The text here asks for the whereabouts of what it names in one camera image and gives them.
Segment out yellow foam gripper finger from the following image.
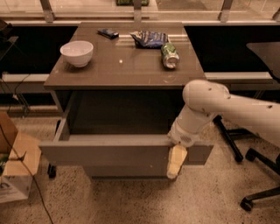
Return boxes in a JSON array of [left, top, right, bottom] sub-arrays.
[[166, 144, 187, 179]]

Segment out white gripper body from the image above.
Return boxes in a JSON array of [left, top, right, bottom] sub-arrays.
[[167, 122, 199, 147]]

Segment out grey top drawer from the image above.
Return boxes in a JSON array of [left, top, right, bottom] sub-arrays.
[[38, 90, 214, 178]]

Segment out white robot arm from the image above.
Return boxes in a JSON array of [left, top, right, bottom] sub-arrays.
[[167, 80, 280, 179]]

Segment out grey drawer cabinet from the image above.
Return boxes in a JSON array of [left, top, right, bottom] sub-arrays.
[[43, 21, 207, 179]]

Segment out open cardboard box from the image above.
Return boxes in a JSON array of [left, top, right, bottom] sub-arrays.
[[0, 111, 41, 203]]

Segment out black table leg right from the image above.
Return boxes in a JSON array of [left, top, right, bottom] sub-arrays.
[[213, 115, 254, 163]]

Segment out black table leg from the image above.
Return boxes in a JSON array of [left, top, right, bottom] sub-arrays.
[[47, 119, 61, 179], [213, 115, 254, 163]]

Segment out black office chair base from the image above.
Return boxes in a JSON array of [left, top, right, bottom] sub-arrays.
[[239, 148, 280, 213]]

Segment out green soda can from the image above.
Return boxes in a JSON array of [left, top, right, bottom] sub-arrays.
[[161, 43, 179, 69]]

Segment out blue chip bag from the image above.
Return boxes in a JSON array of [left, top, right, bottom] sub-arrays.
[[130, 31, 168, 49]]

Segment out black table leg left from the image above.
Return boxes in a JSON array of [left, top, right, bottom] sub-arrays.
[[47, 119, 61, 179]]

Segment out small dark blue packet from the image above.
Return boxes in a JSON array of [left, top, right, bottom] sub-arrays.
[[97, 29, 119, 39]]

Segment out white bowl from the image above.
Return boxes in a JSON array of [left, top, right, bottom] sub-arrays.
[[59, 40, 94, 67]]

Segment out black floor cable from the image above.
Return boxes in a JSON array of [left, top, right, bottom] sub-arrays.
[[0, 123, 55, 224]]

